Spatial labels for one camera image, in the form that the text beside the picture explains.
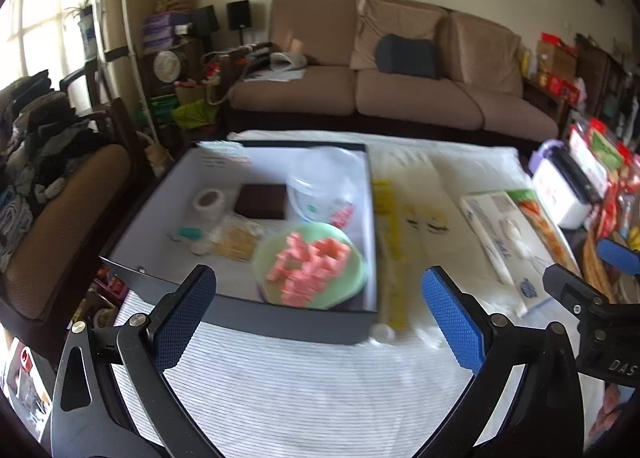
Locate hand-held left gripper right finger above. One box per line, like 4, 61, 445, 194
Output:
415, 265, 586, 458

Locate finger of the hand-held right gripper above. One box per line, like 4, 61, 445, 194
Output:
542, 263, 611, 312
596, 238, 640, 280

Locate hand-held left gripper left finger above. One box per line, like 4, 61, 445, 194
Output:
42, 264, 218, 458

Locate sushi seaweed packet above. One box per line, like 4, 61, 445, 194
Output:
505, 188, 584, 280

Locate yellow long packet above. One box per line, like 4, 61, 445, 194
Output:
372, 180, 414, 332

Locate black storage box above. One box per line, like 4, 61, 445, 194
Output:
99, 139, 382, 346

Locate teal contact lens case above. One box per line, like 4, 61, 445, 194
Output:
167, 226, 212, 257

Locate pile of red snack packets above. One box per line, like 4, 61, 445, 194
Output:
567, 117, 640, 250

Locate white tissue packet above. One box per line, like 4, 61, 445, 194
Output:
459, 190, 552, 320

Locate white foam box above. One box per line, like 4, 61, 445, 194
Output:
531, 158, 594, 230

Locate toothpick pack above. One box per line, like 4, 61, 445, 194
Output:
210, 215, 264, 262

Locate dark blue mesh pouch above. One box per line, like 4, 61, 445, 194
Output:
546, 145, 609, 205

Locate green plate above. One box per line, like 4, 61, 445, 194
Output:
252, 222, 369, 311

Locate white tape roll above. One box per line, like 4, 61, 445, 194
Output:
193, 188, 227, 222

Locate purple plastic holder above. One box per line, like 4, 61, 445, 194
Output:
529, 138, 567, 175

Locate pile of pink blocks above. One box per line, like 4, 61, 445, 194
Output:
265, 230, 352, 309

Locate brown box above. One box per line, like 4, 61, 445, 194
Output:
233, 183, 292, 222

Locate brown armchair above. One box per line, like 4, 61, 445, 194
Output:
0, 98, 134, 325

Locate white card packet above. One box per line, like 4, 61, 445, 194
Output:
196, 140, 252, 170

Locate dark wooden cabinet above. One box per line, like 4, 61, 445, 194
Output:
575, 35, 640, 125

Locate clear plastic container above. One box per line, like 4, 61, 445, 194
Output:
286, 147, 362, 230

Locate green bag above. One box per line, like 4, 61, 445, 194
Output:
172, 98, 222, 132

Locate red cardboard boxes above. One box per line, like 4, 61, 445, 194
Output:
536, 32, 579, 95

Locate dark wooden chair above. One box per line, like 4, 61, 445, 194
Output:
59, 57, 147, 150

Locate white table cover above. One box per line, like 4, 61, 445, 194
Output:
227, 130, 522, 199

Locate pile of clothes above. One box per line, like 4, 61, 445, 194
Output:
0, 69, 102, 260

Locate brown sofa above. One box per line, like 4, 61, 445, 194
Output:
222, 0, 561, 145

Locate round dial scale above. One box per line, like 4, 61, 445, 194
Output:
153, 50, 182, 85

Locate white papers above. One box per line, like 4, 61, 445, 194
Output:
241, 68, 307, 85

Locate blue lumbar pillow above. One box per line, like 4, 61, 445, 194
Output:
376, 34, 439, 80

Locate white blood pressure cuff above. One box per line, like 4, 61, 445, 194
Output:
269, 52, 307, 74

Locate white pole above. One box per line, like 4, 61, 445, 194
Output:
117, 0, 162, 150

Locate stack of purple boxes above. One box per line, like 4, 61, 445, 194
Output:
142, 13, 179, 52

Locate beige cushion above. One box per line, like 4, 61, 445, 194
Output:
349, 0, 449, 72

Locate black speaker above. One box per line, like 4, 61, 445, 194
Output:
192, 5, 221, 37
227, 0, 252, 32

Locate potted plant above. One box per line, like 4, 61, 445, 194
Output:
44, 0, 102, 60

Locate woven straw basket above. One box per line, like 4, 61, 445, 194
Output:
154, 0, 197, 15

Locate window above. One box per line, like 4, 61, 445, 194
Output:
0, 0, 103, 105

